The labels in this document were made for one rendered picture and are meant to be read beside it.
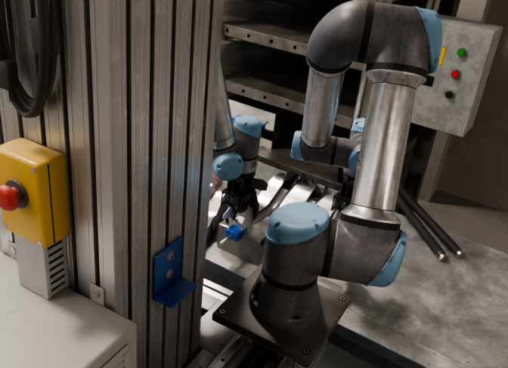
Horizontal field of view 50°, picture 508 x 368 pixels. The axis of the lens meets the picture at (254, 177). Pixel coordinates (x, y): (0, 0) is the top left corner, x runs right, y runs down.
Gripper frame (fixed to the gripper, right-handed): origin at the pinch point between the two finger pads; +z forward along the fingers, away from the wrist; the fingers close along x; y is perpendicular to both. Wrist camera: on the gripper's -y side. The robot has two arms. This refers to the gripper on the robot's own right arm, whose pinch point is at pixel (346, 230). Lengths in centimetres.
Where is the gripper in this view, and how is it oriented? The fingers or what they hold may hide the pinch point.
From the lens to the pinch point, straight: 163.6
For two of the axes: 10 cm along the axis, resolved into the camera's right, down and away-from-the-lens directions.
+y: -5.4, 3.4, -7.7
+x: 8.3, 3.3, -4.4
